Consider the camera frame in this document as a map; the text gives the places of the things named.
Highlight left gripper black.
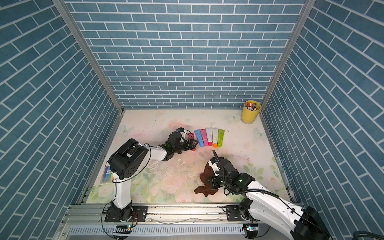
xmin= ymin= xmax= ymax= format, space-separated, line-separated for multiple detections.
xmin=172 ymin=139 xmax=199 ymax=154

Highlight brown cloth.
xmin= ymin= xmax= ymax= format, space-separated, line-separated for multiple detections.
xmin=194 ymin=162 xmax=223 ymax=197

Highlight red toothpaste tube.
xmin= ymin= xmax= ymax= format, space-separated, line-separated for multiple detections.
xmin=187 ymin=133 xmax=199 ymax=151

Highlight blue toothpaste tube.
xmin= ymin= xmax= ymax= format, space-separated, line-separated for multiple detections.
xmin=194 ymin=129 xmax=205 ymax=148

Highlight magenta toothpaste tube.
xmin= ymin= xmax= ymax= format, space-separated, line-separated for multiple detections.
xmin=200 ymin=129 xmax=209 ymax=147

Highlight green toothpaste tube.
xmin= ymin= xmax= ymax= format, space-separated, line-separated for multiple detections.
xmin=218 ymin=129 xmax=225 ymax=147

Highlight white orange-cap toothpaste tube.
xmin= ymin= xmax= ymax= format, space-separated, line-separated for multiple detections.
xmin=212 ymin=128 xmax=219 ymax=148

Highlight white pink-cap toothpaste tube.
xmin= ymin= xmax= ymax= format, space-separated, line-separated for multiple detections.
xmin=206 ymin=128 xmax=213 ymax=146

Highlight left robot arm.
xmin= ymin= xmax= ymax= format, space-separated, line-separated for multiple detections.
xmin=105 ymin=128 xmax=199 ymax=222

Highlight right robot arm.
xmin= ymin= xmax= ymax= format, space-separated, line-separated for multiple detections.
xmin=208 ymin=157 xmax=331 ymax=240

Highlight yellow cup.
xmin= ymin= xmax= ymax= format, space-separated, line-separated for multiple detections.
xmin=241 ymin=100 xmax=261 ymax=125

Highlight pens in cup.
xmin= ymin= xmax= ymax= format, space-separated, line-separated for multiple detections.
xmin=245 ymin=102 xmax=258 ymax=111

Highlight colourful card on table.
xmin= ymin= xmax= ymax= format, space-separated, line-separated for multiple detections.
xmin=100 ymin=162 xmax=114 ymax=184

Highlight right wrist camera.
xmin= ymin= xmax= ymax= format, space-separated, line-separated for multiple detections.
xmin=208 ymin=150 xmax=224 ymax=177

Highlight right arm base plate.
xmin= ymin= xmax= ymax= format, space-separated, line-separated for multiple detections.
xmin=222 ymin=205 xmax=260 ymax=223

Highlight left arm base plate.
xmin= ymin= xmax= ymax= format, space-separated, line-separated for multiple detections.
xmin=103 ymin=204 xmax=148 ymax=223

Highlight aluminium front rail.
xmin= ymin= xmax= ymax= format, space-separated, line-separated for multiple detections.
xmin=62 ymin=203 xmax=310 ymax=226

